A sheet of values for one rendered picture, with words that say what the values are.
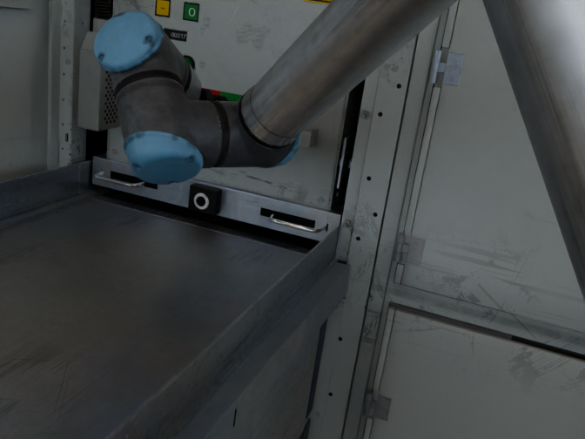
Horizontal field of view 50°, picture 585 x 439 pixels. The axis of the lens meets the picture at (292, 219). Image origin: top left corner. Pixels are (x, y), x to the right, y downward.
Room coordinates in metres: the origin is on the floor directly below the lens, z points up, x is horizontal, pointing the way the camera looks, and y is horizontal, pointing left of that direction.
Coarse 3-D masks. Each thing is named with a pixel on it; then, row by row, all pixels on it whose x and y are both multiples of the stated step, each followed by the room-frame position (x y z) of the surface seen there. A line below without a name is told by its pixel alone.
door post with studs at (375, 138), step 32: (384, 64) 1.05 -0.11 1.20; (384, 96) 1.05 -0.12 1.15; (384, 128) 1.04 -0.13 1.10; (352, 160) 1.06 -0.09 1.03; (384, 160) 1.04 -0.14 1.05; (352, 192) 1.06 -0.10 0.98; (384, 192) 1.04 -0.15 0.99; (352, 224) 1.06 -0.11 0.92; (352, 256) 1.05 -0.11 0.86; (352, 288) 1.05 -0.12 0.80; (352, 320) 1.04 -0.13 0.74; (352, 352) 1.04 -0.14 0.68
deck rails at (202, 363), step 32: (0, 192) 1.03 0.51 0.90; (32, 192) 1.10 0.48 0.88; (64, 192) 1.19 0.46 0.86; (0, 224) 1.00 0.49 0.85; (320, 256) 0.97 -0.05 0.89; (288, 288) 0.82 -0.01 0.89; (256, 320) 0.71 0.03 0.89; (224, 352) 0.63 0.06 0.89; (192, 384) 0.56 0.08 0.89; (224, 384) 0.63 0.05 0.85; (160, 416) 0.50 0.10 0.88; (192, 416) 0.56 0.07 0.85
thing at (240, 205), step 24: (96, 168) 1.26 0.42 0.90; (120, 168) 1.24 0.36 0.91; (144, 192) 1.22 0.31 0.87; (168, 192) 1.20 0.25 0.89; (240, 192) 1.15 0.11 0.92; (240, 216) 1.15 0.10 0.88; (264, 216) 1.14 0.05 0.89; (288, 216) 1.12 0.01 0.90; (312, 216) 1.11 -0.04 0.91; (336, 216) 1.09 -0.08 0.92
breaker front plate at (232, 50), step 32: (128, 0) 1.25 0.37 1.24; (192, 0) 1.21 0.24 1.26; (224, 0) 1.19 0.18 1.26; (256, 0) 1.17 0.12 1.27; (288, 0) 1.15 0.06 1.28; (192, 32) 1.21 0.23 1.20; (224, 32) 1.19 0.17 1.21; (256, 32) 1.17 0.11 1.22; (288, 32) 1.15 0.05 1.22; (224, 64) 1.19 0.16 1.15; (256, 64) 1.17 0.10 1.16; (320, 128) 1.12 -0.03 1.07; (320, 160) 1.12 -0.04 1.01; (256, 192) 1.16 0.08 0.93; (288, 192) 1.14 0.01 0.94; (320, 192) 1.12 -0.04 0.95
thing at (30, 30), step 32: (0, 0) 1.14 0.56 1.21; (32, 0) 1.22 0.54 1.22; (0, 32) 1.16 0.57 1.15; (32, 32) 1.22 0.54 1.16; (0, 64) 1.16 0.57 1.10; (32, 64) 1.22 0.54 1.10; (0, 96) 1.16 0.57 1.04; (32, 96) 1.22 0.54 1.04; (0, 128) 1.16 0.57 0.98; (32, 128) 1.22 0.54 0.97; (0, 160) 1.16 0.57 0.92; (32, 160) 1.22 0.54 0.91
